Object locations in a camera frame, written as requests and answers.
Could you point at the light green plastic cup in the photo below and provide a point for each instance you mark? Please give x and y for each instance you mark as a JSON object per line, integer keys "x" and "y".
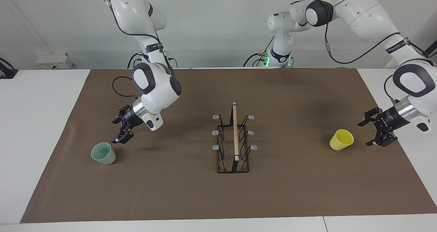
{"x": 104, "y": 154}

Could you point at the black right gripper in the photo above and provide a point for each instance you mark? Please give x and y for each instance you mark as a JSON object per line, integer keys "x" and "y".
{"x": 133, "y": 117}

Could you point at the brown table mat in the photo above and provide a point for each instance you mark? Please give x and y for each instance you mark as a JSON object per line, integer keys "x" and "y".
{"x": 290, "y": 184}

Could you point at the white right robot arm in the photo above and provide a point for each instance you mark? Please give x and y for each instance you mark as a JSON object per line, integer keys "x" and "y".
{"x": 150, "y": 81}

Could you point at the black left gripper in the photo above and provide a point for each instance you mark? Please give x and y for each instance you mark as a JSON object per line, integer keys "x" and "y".
{"x": 391, "y": 121}

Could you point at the white wall socket box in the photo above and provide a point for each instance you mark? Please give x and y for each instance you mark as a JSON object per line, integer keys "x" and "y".
{"x": 54, "y": 60}

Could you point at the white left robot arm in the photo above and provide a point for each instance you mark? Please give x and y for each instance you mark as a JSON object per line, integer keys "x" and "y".
{"x": 362, "y": 10}

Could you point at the black clamp mount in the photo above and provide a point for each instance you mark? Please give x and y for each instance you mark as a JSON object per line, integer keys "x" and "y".
{"x": 6, "y": 72}

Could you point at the yellow plastic cup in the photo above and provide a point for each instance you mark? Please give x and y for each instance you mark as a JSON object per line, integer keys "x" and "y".
{"x": 341, "y": 139}

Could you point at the black stand pole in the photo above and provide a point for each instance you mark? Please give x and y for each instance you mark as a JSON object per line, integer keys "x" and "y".
{"x": 432, "y": 48}

